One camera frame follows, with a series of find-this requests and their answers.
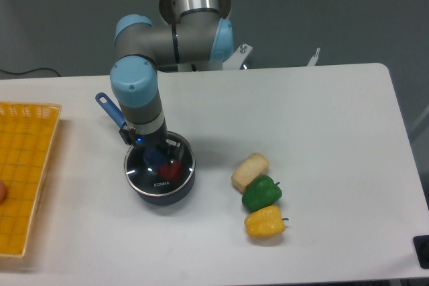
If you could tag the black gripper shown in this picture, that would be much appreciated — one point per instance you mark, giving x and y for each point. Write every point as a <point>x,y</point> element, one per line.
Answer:
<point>173,149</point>

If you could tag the glass pot lid blue knob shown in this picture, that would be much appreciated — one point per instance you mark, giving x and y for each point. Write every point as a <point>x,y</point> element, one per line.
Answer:
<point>141,165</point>

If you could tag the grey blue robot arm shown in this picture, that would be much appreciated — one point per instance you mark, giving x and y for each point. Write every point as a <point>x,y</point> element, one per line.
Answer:
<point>199,34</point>

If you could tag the red bell pepper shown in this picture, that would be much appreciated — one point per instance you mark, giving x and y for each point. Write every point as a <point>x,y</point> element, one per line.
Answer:
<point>171,172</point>

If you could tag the beige bread loaf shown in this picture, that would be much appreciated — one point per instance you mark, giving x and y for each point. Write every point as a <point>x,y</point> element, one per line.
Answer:
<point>255,165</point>

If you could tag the green bell pepper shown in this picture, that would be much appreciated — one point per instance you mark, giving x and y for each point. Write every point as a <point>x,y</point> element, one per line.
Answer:
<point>263,192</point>

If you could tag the yellow woven basket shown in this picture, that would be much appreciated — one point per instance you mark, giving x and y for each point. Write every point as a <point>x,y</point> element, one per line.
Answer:
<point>27,133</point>

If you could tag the yellow bell pepper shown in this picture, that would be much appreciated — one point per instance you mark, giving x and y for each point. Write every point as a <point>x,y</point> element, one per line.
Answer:
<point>265,223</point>

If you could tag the orange round item in basket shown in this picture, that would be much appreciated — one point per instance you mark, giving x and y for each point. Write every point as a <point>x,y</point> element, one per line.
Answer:
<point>3,191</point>

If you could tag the black device at table edge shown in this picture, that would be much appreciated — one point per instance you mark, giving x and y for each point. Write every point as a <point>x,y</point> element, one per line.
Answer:
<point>421,245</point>

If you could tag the dark pot blue handle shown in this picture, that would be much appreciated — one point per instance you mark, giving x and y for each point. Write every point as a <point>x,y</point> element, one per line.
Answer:
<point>114,112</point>

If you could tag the white bracket behind table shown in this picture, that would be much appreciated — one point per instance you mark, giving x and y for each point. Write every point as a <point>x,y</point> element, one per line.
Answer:
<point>314,59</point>

